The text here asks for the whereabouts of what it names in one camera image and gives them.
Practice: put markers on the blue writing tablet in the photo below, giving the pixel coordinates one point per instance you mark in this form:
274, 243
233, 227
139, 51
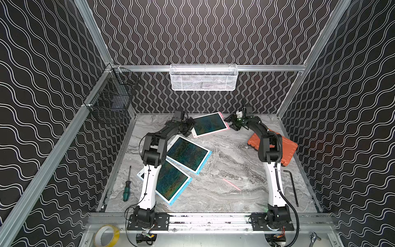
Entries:
184, 152
172, 181

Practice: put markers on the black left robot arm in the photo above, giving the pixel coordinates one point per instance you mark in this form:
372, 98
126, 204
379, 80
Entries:
153, 155

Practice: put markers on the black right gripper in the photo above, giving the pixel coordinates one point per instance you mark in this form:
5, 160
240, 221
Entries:
236, 120

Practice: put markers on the white wire mesh basket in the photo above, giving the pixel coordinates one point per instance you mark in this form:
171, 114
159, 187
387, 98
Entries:
203, 77

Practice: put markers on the black wire basket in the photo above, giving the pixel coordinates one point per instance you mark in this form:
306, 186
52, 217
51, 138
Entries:
112, 102

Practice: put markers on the black hex key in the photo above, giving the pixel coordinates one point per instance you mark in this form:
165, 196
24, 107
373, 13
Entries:
293, 187

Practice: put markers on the pink framed writing tablet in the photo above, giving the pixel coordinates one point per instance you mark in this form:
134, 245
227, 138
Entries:
209, 124

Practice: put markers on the yellow tape roll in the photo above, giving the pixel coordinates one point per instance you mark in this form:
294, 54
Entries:
107, 236

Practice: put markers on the pink stylus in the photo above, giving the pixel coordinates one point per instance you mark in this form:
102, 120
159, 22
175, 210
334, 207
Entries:
231, 184

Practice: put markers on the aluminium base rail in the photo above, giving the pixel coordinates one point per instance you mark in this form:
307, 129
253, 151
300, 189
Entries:
207, 223

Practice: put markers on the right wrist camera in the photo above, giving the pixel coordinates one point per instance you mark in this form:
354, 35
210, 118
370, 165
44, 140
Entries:
239, 115

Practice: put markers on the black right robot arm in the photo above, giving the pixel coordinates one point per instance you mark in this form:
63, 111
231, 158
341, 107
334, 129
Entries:
270, 154

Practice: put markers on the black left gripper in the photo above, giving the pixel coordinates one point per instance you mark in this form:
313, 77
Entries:
187, 124

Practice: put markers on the green handled screwdriver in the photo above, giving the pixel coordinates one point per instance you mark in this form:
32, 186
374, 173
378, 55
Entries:
126, 190

